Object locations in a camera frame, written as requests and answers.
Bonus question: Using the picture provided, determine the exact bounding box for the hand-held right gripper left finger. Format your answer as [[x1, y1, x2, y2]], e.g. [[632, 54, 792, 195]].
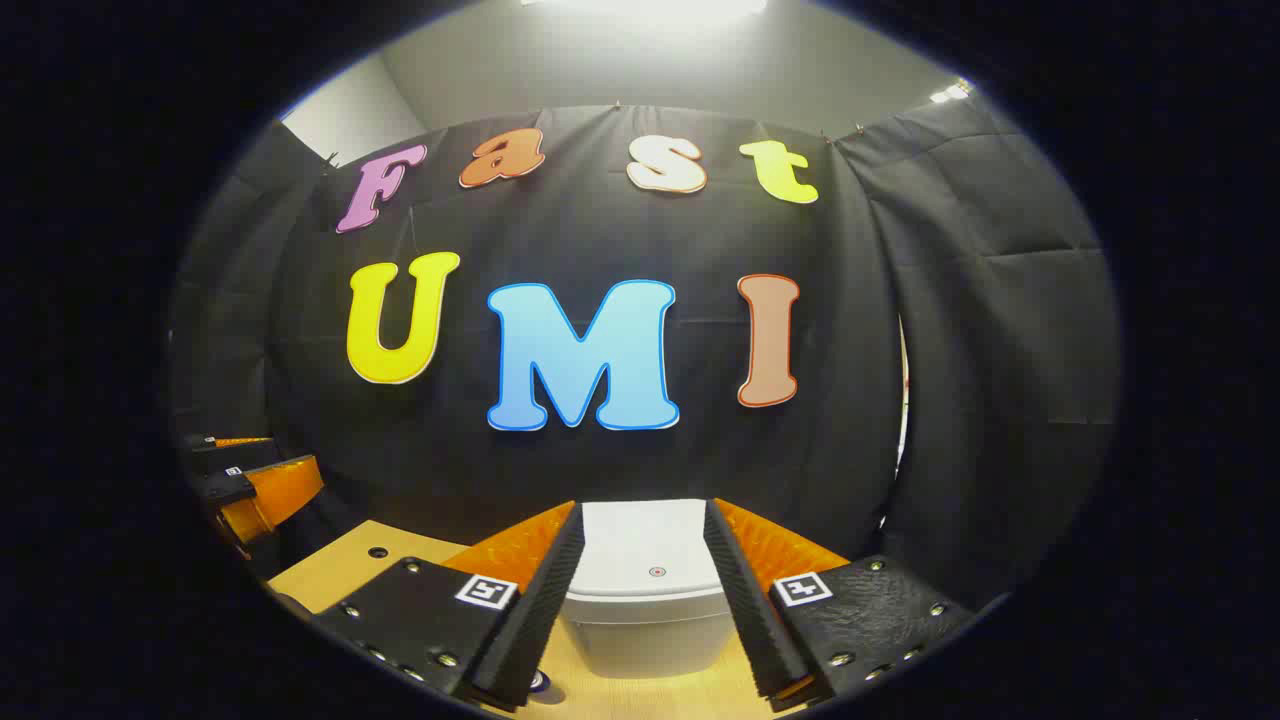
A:
[[310, 500, 587, 713]]

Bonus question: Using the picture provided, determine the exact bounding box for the wooden desktop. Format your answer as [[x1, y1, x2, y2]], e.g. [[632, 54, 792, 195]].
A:
[[265, 520, 801, 720]]

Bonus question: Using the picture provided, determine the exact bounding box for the white desktop garbage bin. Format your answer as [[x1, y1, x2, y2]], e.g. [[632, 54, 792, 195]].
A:
[[560, 498, 746, 681]]

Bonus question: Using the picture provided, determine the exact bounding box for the black backdrop cloth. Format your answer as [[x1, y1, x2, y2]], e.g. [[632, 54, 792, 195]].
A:
[[165, 100, 1121, 611]]

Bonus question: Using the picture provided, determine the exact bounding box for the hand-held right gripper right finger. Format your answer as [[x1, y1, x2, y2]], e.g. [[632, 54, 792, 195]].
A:
[[703, 498, 977, 713]]

